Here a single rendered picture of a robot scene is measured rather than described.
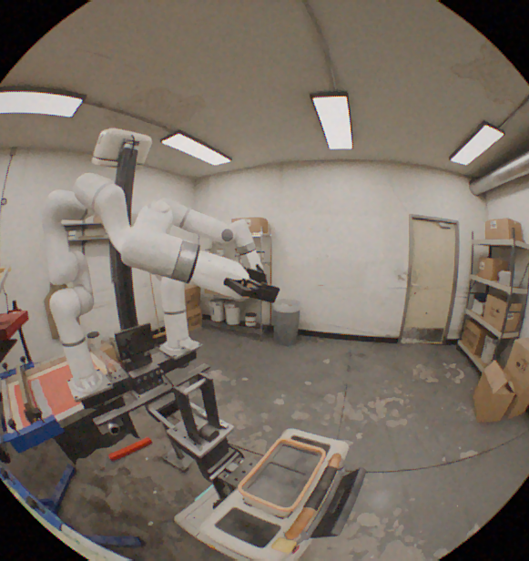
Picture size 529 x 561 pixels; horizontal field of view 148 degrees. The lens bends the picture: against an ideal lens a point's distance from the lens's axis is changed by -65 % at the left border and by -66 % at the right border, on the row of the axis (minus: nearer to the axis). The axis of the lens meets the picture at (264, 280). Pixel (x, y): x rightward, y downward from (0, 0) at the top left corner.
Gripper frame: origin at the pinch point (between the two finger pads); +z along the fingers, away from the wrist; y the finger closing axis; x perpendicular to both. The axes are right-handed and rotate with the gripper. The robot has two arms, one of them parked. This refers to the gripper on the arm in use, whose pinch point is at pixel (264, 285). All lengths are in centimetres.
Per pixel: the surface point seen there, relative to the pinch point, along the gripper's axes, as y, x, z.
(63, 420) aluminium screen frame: 0, -71, -53
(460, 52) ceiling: 20, 191, 57
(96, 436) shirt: -10, -94, -43
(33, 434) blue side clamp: 13, -72, -65
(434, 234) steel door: -125, 128, 311
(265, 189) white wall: -329, 80, 95
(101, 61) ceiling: -92, 97, -140
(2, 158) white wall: -152, 13, -300
